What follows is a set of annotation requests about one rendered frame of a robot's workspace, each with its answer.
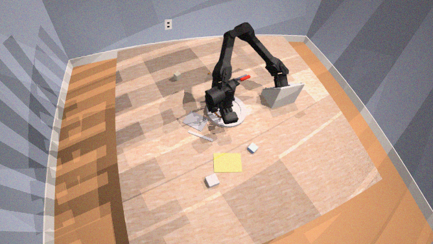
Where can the yellow flat square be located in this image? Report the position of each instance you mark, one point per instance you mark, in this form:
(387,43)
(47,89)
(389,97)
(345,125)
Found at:
(228,162)

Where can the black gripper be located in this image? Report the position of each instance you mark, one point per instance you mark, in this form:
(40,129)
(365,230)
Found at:
(227,113)

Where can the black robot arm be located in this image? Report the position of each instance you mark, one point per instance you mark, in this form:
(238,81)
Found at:
(222,87)

